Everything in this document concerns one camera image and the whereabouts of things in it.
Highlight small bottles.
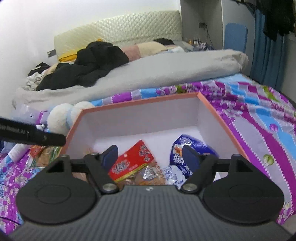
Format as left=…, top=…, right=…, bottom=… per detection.
left=188, top=38, right=214, bottom=50

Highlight clear brownish snack packet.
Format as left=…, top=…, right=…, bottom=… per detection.
left=31, top=146, right=61, bottom=168

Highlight yellow blanket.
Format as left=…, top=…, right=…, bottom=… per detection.
left=58, top=38, right=103, bottom=62

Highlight white blue plush toy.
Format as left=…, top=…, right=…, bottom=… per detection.
left=47, top=101, right=95, bottom=136

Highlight white spray can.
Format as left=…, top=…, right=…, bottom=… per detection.
left=10, top=144, right=30, bottom=163

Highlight dark cloth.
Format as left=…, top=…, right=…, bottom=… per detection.
left=153, top=38, right=174, bottom=46

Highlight red snack packet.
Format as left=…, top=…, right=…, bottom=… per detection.
left=108, top=140, right=154, bottom=183

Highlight blue curtain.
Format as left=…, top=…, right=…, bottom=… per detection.
left=250, top=9, right=293, bottom=91

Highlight pile of clothes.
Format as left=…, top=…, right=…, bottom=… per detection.
left=26, top=62, right=51, bottom=91

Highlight clear biscuit snack packet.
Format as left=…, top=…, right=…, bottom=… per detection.
left=125, top=162, right=167, bottom=186

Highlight small white blue snack packet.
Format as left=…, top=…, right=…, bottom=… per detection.
left=162, top=166, right=188, bottom=186

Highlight pink beige pillow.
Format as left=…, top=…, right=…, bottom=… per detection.
left=121, top=41, right=167, bottom=62

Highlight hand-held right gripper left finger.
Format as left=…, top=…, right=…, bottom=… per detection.
left=46, top=145, right=119, bottom=194

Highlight clear plastic bag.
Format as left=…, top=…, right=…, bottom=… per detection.
left=11, top=103, right=50, bottom=130

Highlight blue padded board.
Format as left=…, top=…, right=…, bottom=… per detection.
left=225, top=22, right=248, bottom=54

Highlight grey duvet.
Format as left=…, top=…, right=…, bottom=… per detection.
left=12, top=49, right=249, bottom=110

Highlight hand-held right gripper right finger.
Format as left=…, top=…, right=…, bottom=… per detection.
left=180, top=146, right=256, bottom=193

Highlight black jacket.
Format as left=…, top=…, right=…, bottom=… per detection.
left=36, top=41, right=130, bottom=91

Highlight purple floral bedsheet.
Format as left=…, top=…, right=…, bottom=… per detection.
left=0, top=77, right=296, bottom=226

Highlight black hanging coat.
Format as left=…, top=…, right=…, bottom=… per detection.
left=262, top=0, right=296, bottom=42

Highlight pink cardboard box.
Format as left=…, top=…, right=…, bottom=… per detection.
left=60, top=91, right=249, bottom=186

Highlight cream quilted headboard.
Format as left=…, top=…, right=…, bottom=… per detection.
left=54, top=10, right=182, bottom=62

